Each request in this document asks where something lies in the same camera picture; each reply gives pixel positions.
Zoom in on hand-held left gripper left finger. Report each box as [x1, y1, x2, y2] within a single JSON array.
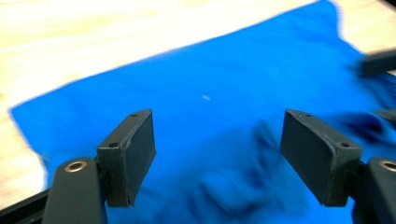
[[96, 108, 158, 208]]

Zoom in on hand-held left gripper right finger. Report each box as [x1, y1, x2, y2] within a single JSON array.
[[279, 108, 364, 207]]

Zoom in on blue printed t-shirt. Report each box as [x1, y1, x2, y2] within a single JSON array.
[[8, 0, 396, 224]]

